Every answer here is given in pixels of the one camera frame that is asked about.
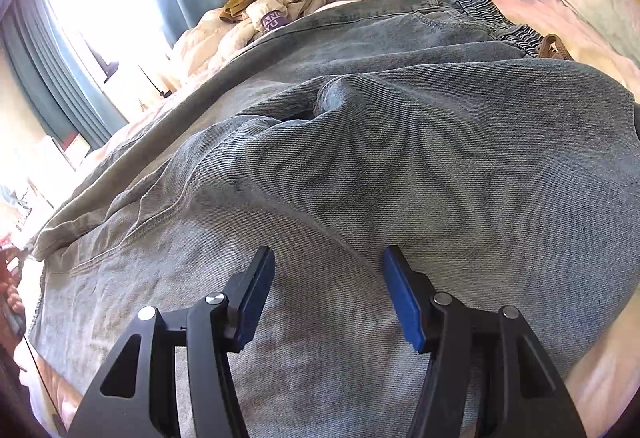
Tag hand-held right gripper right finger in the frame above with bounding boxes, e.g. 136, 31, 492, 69
382, 245, 588, 438

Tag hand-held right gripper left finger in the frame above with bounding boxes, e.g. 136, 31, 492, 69
67, 245, 277, 438

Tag grey-blue denim jeans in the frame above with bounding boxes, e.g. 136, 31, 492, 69
27, 0, 638, 438

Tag pastel patchwork duvet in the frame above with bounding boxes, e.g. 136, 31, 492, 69
10, 0, 640, 438

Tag narrow blue curtain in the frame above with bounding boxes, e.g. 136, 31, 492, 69
0, 0, 141, 154

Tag white garment with purple label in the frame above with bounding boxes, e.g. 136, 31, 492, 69
245, 0, 291, 36

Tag mustard yellow garment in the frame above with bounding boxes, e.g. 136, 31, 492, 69
220, 0, 278, 24

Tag dark framed window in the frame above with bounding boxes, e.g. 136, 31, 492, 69
45, 0, 176, 94

